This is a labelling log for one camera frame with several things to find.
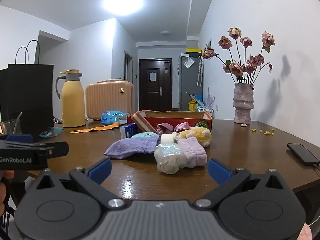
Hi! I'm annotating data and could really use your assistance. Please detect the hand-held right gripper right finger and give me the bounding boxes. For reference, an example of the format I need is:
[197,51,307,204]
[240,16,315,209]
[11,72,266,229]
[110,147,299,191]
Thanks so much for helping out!
[194,158,292,209]

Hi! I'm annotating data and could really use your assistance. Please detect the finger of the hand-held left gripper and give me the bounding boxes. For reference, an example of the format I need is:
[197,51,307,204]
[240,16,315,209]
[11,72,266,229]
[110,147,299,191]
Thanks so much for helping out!
[37,141,70,159]
[0,134,34,143]

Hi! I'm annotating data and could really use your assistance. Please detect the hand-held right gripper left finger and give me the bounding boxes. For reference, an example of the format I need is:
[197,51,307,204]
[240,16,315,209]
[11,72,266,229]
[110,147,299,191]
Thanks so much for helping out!
[29,157,128,209]

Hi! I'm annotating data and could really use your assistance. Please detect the lilac fuzzy towel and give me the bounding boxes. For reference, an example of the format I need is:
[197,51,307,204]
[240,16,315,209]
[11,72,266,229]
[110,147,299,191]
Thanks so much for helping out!
[177,136,208,169]

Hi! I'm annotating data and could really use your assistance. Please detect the purple cloth pouch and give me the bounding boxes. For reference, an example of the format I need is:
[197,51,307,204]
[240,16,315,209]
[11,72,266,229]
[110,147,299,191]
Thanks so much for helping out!
[103,136,160,160]

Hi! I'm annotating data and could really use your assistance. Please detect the clear bag white items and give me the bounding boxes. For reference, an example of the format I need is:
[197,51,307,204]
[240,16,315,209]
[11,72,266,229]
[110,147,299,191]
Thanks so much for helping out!
[153,142,188,175]

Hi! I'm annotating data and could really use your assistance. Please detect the white tape roll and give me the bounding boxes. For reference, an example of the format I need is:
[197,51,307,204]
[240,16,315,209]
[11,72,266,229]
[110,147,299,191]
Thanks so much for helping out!
[160,133,179,144]

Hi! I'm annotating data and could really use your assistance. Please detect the pink striped cloth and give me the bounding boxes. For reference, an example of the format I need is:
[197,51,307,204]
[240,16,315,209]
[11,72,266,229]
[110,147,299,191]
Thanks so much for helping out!
[131,112,157,133]

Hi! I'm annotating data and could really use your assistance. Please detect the red cardboard box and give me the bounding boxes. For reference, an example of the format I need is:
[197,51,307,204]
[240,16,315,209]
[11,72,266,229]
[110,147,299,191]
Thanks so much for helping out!
[126,110,214,133]

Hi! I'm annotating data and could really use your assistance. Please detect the person's left hand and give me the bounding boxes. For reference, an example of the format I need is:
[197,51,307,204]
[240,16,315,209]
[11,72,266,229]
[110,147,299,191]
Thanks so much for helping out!
[0,170,15,216]

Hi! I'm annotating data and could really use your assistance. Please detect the clear drinking glass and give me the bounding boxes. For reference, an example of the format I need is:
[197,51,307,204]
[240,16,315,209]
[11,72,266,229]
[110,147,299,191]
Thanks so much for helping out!
[0,119,22,135]

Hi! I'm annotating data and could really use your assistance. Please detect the thin metal stirrer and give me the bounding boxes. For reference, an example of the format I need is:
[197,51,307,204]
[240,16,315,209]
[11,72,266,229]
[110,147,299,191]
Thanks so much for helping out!
[12,112,23,134]

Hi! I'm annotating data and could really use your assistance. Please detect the blue snack packet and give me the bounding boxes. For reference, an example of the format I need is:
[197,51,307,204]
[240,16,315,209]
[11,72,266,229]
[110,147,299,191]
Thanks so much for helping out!
[39,126,64,139]

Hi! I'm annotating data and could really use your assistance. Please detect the yellow plush toy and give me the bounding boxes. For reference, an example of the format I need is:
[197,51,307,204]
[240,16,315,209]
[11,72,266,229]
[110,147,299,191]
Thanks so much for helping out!
[175,126,212,147]

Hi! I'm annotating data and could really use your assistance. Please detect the black paper bag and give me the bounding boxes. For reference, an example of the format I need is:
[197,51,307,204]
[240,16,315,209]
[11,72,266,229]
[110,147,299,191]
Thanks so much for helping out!
[0,39,54,137]

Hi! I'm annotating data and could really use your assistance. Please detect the blue and white carton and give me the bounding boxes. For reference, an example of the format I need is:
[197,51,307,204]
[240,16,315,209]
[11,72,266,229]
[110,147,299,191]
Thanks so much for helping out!
[120,123,139,139]

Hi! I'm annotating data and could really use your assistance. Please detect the yellow thermos jug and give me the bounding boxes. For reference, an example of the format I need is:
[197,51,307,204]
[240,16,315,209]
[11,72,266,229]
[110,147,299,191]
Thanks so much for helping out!
[55,69,87,128]

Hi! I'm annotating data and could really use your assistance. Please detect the blue tissue packet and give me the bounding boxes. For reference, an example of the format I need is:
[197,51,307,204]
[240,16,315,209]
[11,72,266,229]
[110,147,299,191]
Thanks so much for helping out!
[100,110,130,126]

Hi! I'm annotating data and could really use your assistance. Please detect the teal fuzzy cloth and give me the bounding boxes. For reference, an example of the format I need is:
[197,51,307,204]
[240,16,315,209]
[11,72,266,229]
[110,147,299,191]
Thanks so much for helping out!
[131,131,159,139]

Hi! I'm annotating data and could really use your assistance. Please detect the pink satin scrunchie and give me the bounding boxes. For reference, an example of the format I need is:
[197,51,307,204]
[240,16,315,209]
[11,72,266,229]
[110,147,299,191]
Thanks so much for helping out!
[173,121,192,133]

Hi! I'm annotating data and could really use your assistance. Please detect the scattered yellow flower bits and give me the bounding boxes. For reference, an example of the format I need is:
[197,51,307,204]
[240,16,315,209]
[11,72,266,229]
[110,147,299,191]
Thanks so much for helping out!
[252,128,275,136]

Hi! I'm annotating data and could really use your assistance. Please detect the cluttered storage rack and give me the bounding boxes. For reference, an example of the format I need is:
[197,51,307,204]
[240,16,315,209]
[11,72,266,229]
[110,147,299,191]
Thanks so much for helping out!
[197,94,214,116]

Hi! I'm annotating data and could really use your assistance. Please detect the peach hard-shell suitcase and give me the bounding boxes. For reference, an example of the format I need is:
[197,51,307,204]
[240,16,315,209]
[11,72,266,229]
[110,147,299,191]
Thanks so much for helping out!
[84,79,135,121]

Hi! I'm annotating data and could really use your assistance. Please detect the pink textured vase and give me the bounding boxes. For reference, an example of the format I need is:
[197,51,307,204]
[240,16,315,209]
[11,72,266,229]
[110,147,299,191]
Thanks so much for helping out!
[233,83,255,124]

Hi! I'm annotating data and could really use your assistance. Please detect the mauve scrunchie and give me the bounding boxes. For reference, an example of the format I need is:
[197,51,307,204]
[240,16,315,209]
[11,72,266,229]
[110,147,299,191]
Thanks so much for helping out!
[156,123,174,136]

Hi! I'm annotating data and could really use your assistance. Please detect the black smartphone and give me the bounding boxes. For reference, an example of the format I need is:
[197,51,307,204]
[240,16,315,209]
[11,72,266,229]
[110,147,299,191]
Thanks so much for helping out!
[287,143,320,166]

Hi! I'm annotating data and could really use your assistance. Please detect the grey refrigerator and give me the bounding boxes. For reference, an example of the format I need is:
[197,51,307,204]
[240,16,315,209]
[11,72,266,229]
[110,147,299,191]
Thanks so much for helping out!
[178,55,204,112]

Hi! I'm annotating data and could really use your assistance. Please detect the dark brown entrance door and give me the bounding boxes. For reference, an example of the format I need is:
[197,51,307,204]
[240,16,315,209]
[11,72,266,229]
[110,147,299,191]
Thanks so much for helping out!
[138,58,173,111]

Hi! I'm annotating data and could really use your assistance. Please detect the hanging folded umbrella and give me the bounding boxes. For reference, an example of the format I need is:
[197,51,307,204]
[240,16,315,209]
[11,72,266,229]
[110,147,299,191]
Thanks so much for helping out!
[197,56,204,88]

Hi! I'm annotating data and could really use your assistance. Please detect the dried pink roses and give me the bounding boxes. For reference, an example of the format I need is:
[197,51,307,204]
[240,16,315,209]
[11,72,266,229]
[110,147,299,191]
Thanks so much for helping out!
[202,26,276,85]

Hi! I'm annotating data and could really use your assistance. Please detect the interior doorway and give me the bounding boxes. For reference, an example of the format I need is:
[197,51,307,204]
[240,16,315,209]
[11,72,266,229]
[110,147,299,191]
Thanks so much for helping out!
[124,50,133,81]

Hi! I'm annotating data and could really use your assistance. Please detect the round ceiling lamp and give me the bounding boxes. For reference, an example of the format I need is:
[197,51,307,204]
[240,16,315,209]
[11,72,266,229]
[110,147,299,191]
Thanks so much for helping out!
[102,0,144,16]

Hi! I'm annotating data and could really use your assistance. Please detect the orange strap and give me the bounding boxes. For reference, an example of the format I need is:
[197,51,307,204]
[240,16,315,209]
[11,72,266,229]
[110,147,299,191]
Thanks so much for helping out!
[70,122,121,134]

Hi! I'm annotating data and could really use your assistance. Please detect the purple wall sticker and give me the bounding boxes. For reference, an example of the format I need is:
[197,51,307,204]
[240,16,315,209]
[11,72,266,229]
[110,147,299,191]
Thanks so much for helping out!
[206,87,216,108]

